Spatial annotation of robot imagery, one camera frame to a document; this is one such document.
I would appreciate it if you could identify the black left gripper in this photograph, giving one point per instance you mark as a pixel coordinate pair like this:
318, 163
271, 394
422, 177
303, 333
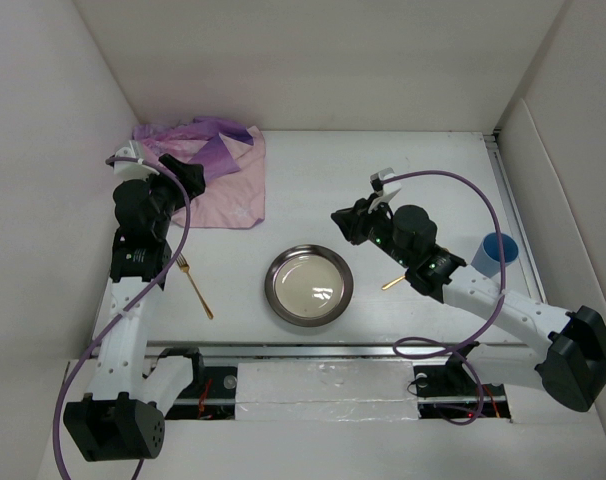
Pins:
189, 174

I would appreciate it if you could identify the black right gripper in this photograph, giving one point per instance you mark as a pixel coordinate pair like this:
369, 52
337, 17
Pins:
353, 223

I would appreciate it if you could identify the purple pink Elsa placemat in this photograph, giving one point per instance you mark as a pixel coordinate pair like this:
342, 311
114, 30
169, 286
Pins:
233, 158

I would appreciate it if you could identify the gold spoon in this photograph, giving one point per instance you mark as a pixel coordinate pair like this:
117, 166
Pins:
393, 283

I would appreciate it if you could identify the steel plate with cream centre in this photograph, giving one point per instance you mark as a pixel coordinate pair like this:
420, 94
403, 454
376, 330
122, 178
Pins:
308, 286

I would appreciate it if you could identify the gold fork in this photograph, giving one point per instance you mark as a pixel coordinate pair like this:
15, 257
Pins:
185, 268

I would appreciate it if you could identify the blue plastic cup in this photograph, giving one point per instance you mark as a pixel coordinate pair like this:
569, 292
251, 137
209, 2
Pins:
487, 257

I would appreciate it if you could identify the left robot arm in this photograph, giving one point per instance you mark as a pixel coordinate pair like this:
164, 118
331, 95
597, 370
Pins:
122, 413

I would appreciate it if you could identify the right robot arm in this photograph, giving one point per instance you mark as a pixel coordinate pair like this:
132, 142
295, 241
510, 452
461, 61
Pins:
569, 348

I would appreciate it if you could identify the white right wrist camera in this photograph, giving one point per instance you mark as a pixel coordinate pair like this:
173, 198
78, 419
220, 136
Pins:
384, 186

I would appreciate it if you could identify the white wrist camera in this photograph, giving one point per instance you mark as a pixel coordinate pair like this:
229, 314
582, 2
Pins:
384, 186
130, 161

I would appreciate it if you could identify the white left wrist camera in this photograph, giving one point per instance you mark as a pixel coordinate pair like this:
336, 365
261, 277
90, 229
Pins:
130, 161

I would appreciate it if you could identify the aluminium front rail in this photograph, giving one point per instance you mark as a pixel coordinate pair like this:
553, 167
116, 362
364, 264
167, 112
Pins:
276, 350

